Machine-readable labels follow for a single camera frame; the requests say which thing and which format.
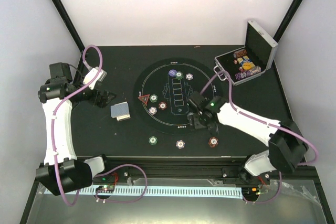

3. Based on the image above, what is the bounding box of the brown chip stack front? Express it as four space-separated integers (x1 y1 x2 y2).
208 137 218 148

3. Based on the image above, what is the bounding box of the blue chip stack front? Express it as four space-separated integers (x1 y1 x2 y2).
176 140 185 149

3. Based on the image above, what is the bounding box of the brown chips seat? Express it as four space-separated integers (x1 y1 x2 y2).
159 102 167 110

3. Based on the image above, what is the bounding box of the blue chips top seat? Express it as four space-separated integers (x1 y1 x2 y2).
185 73 193 81

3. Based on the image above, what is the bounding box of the blue chips seat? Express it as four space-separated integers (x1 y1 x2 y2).
149 107 157 115
185 73 193 81

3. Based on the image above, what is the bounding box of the green chips top seat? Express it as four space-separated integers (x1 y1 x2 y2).
175 71 183 80

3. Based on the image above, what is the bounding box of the green chips seat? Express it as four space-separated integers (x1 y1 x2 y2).
150 94 158 103
175 71 183 80

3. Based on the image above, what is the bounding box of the green chip stack front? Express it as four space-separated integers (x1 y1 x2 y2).
149 136 157 145

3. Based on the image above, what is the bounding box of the purple small blind button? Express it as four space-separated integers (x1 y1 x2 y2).
168 69 177 77

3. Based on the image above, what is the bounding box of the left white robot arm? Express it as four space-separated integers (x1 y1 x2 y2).
36 62 116 196

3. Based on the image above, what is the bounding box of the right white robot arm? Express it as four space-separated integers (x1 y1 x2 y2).
187 92 308 184

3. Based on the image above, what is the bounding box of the red triangle marker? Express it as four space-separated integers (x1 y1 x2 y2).
138 94 150 105

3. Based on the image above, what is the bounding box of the round black poker mat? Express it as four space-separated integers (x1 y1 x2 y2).
133 58 214 135

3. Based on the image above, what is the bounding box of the purple chip row in case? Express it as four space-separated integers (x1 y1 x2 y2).
235 71 247 81

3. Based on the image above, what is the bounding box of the orange big blind button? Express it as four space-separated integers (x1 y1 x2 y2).
243 62 251 69

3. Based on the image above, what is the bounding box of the blue playing card box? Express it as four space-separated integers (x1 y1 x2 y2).
237 56 255 70

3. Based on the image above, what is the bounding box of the orange chip row in case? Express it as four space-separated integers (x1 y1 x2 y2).
234 49 247 58

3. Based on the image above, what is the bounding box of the aluminium poker case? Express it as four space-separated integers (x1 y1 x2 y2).
213 20 278 86

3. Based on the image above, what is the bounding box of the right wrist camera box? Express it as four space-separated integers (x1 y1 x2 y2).
187 91 208 112

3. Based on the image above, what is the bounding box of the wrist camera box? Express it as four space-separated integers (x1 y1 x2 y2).
187 91 208 112
82 67 107 90

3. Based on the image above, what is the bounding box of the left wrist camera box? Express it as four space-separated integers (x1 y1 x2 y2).
82 67 107 90

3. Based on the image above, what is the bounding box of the white slotted cable duct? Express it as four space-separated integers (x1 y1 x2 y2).
44 184 244 199

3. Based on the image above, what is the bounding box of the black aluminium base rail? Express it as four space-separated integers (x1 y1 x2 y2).
102 155 320 185

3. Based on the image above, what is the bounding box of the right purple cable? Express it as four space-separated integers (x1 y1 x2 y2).
201 71 320 205

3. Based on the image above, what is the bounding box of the purple cable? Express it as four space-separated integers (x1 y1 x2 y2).
201 71 320 205
52 45 147 206

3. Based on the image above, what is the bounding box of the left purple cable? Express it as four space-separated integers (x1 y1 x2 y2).
52 45 147 206

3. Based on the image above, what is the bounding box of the left black frame post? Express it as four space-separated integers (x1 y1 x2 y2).
51 0 85 52

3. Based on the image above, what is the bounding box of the black frame post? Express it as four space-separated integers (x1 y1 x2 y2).
51 0 85 52
273 0 303 42

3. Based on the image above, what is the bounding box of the right black frame post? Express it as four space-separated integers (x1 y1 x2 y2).
273 0 303 42

